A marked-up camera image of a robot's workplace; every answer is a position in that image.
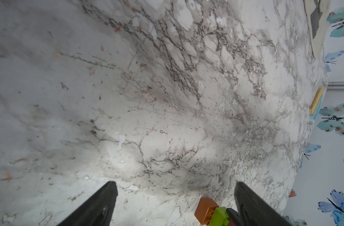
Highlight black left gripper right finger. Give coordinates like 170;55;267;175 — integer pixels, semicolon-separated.
234;181;291;226

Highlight green lego brick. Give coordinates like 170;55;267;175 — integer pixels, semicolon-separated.
209;207;230;226

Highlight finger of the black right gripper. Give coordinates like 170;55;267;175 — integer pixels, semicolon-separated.
226;208;242;226

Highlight orange lego brick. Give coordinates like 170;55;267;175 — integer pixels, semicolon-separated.
194;198;219;226

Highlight pink lego brick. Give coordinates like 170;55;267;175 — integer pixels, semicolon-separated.
228;218;236;226

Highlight blue hand brush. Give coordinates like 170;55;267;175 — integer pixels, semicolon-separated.
309;87;326;120

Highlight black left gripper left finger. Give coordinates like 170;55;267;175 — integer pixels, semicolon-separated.
58;181;118;226

